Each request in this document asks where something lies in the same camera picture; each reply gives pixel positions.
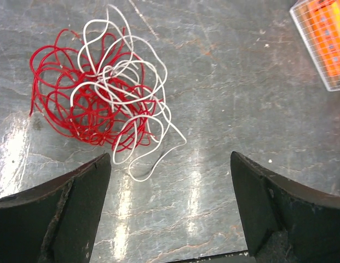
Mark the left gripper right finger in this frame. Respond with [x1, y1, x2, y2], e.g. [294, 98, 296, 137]
[230, 151, 340, 262]

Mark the red cable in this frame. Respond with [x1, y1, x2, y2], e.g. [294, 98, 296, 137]
[28, 27, 164, 153]

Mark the orange snack box front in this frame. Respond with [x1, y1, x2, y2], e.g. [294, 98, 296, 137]
[308, 1, 340, 77]

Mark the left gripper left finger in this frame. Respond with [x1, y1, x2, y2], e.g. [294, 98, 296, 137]
[0, 153, 111, 262]

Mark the white wire shelf rack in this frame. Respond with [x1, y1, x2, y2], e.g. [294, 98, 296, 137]
[290, 0, 340, 92]

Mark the white cable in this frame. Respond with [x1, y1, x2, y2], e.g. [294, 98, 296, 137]
[70, 4, 187, 183]

